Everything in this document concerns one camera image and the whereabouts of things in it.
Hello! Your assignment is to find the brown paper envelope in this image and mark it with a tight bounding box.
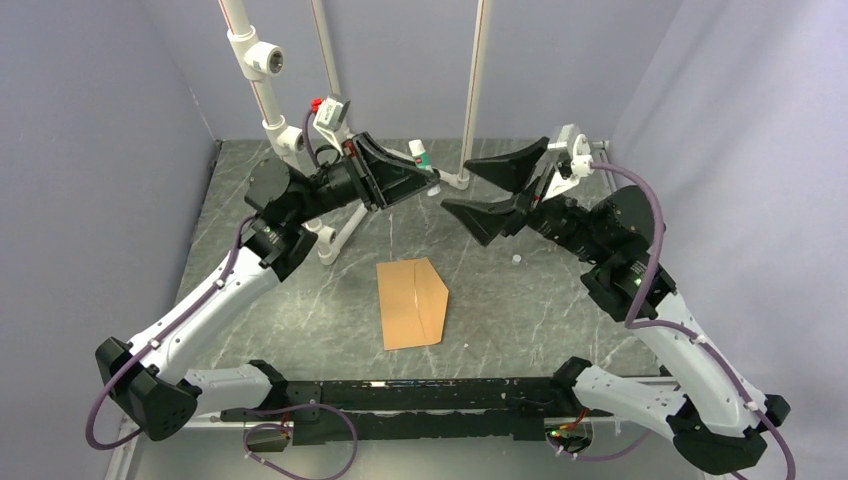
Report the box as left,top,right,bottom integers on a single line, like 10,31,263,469
376,258,449,351

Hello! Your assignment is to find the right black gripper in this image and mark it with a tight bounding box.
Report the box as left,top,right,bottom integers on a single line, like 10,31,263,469
441,137,608,264

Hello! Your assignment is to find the aluminium rail frame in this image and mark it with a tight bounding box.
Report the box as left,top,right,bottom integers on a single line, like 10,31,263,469
104,139,727,480

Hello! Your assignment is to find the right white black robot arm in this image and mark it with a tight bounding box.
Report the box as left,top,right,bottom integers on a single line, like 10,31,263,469
443,138,797,478

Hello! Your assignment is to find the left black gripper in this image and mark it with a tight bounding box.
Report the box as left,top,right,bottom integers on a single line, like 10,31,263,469
290,131,440,225

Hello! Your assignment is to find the green white glue stick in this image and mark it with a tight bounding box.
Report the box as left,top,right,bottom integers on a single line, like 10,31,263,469
408,139,441,197

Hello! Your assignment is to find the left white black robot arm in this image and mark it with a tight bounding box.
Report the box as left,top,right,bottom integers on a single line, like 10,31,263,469
95,133,440,441

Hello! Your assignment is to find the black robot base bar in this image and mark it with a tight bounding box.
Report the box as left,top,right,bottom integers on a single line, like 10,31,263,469
220,376,601,446

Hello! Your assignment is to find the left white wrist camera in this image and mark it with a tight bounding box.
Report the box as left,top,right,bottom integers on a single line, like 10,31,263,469
311,94,351,153

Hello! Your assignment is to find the white PVC pipe frame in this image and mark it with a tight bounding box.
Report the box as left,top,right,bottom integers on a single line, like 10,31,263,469
217,0,493,267

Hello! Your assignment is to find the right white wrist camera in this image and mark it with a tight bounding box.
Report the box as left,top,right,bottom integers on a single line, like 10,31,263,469
543,124,593,201

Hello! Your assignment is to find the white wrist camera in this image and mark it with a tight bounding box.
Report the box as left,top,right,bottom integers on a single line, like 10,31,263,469
311,94,351,153
543,124,593,201

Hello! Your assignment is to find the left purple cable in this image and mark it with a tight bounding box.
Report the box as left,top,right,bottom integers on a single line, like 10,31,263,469
84,99,359,480

